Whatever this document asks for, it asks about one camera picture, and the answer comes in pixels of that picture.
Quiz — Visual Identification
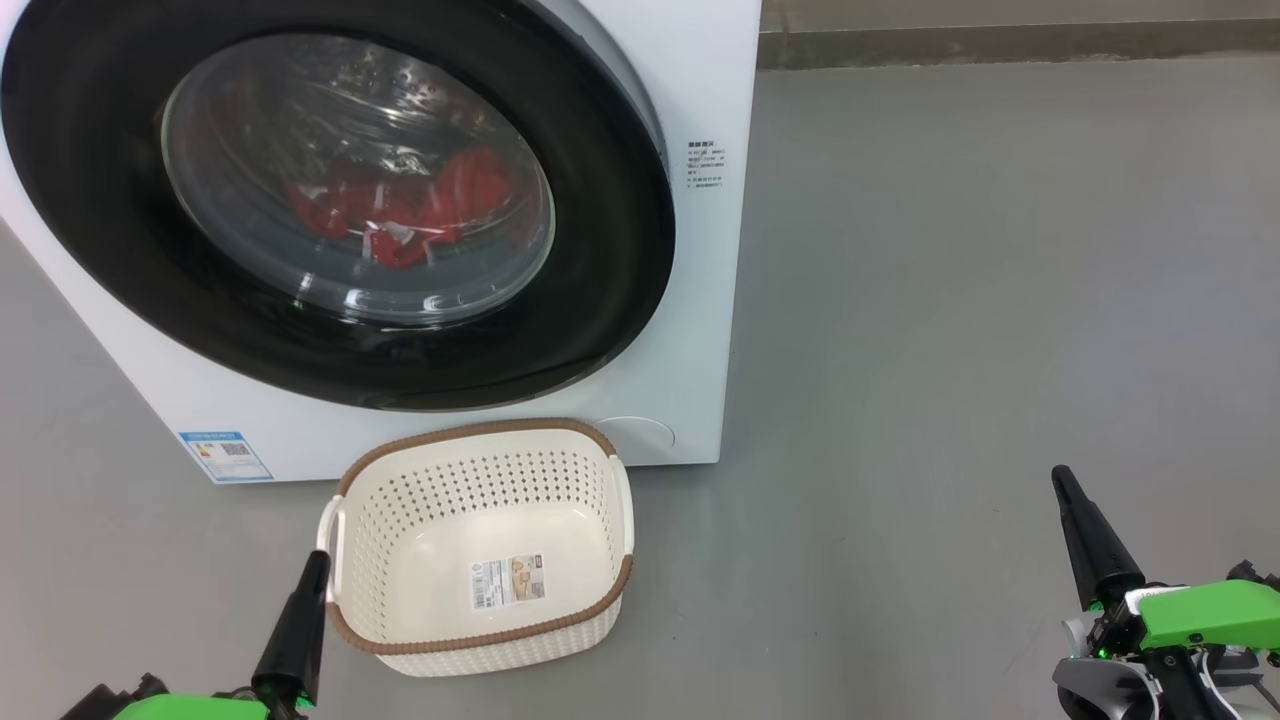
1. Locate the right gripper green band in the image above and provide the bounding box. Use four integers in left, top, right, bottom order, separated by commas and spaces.
1051, 465, 1280, 663

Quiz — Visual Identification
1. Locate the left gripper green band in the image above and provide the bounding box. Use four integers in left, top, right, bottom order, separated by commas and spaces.
112, 550, 331, 720

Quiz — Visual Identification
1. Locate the red and white garment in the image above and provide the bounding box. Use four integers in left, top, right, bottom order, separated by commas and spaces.
285, 148, 516, 269

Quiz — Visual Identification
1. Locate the black round glass washer door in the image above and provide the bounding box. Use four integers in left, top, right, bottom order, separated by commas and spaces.
0, 0, 677, 412

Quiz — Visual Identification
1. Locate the cream perforated laundry basket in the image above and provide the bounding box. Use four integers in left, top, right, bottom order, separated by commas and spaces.
317, 418, 636, 678

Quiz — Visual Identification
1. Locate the white printed product label sticker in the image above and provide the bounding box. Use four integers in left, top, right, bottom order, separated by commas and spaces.
470, 555, 548, 611

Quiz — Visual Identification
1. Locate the white front-load washing machine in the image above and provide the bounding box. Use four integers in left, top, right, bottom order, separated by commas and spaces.
0, 0, 763, 485

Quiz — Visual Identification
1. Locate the blue energy label sticker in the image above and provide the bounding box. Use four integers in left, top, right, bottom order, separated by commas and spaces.
178, 431, 274, 484

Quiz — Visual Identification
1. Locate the round white filter cover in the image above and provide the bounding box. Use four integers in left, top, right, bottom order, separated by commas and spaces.
595, 415, 677, 467

